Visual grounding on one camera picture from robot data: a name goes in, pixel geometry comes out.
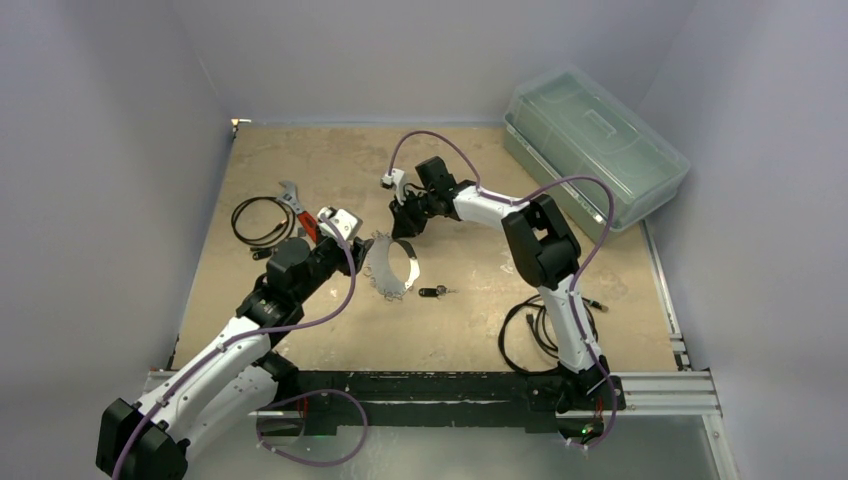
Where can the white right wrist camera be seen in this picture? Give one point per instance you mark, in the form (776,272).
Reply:
(395,180)

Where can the red adjustable wrench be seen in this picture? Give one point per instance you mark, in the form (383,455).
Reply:
(289,197)

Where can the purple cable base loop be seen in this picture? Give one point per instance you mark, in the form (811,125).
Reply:
(314,425)

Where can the clear plastic storage box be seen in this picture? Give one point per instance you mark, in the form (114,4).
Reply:
(563,123)

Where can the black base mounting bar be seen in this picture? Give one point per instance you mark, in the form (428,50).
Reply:
(449,399)

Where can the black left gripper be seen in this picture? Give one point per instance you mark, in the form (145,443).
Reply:
(358,248)

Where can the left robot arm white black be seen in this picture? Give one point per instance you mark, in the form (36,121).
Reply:
(161,433)

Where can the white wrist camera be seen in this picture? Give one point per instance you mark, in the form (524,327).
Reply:
(339,223)
(395,180)

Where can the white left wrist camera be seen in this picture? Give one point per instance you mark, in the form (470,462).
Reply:
(339,223)

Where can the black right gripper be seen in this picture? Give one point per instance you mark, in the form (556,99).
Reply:
(411,211)

